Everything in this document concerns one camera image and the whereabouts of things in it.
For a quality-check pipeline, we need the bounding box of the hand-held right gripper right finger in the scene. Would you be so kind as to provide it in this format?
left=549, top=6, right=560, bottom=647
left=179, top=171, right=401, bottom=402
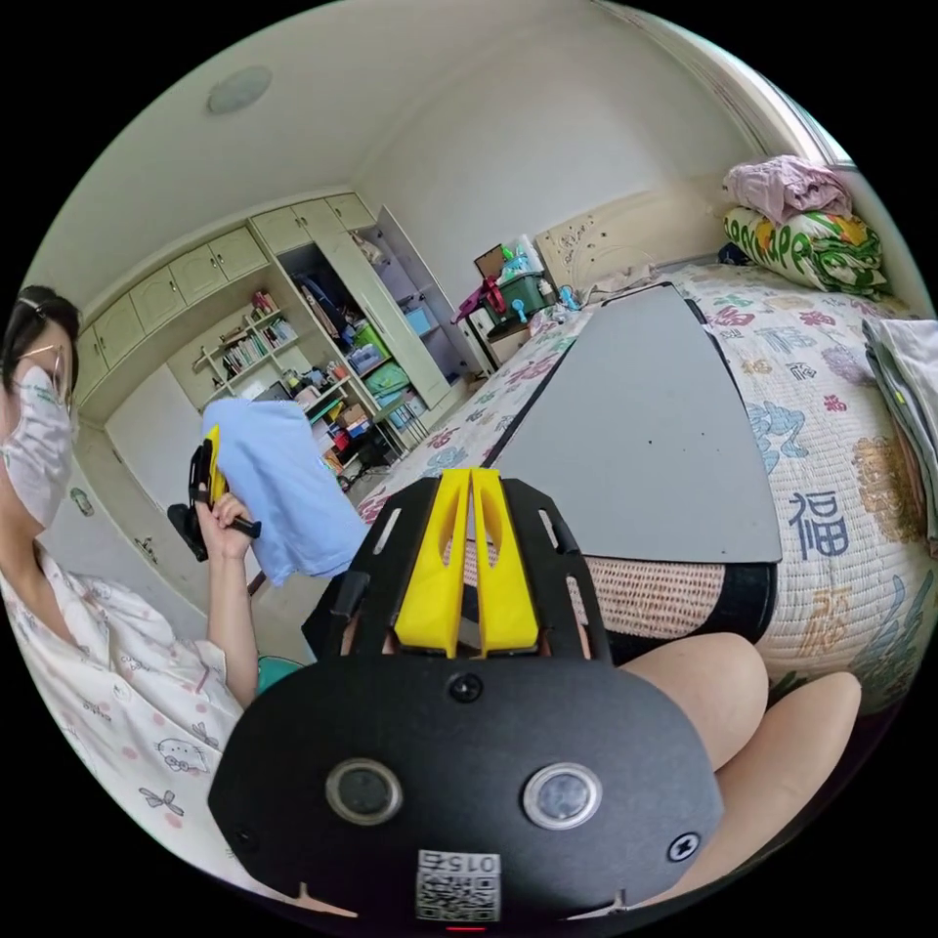
left=470, top=468, right=543, bottom=659

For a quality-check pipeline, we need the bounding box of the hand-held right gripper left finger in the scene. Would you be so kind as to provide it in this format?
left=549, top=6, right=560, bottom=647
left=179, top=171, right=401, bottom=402
left=393, top=468, right=471, bottom=657

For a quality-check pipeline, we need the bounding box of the light blue long sleeve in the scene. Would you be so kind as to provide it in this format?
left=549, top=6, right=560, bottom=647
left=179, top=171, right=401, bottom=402
left=200, top=398, right=370, bottom=589

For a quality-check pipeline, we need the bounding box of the person's left forearm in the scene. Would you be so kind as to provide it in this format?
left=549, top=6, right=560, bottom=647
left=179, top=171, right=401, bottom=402
left=204, top=545, right=261, bottom=662

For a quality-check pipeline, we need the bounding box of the person's left hand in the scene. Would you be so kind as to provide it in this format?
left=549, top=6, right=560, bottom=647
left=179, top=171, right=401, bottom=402
left=195, top=491, right=256, bottom=564

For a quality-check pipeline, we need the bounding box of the pale green cupboard with shelves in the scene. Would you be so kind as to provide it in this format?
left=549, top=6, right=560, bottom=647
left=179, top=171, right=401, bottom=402
left=71, top=192, right=460, bottom=479

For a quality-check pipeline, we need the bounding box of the person's body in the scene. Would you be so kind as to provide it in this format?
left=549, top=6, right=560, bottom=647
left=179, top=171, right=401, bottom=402
left=0, top=285, right=864, bottom=914

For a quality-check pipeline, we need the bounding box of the grey flat board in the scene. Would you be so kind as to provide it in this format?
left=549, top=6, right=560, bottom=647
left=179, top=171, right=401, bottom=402
left=482, top=283, right=785, bottom=567

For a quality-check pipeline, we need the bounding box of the bedside table with clutter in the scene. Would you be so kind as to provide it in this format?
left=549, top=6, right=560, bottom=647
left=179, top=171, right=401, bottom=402
left=449, top=234, right=567, bottom=376

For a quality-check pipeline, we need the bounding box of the bed with printed quilt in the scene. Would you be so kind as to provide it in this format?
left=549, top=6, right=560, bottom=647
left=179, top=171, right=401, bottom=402
left=357, top=187, right=938, bottom=718

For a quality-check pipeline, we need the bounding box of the round ceiling lamp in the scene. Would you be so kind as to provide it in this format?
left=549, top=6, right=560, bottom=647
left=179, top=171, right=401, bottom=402
left=205, top=64, right=275, bottom=116

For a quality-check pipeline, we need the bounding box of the pile of clothes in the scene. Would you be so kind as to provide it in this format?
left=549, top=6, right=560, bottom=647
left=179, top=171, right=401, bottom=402
left=862, top=316, right=938, bottom=560

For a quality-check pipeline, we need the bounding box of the folded green yellow blanket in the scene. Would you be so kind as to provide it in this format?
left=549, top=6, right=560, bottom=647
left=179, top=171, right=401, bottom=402
left=720, top=206, right=889, bottom=299

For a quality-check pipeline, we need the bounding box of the bunched pink garment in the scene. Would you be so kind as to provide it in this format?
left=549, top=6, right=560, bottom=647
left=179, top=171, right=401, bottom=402
left=723, top=154, right=856, bottom=226

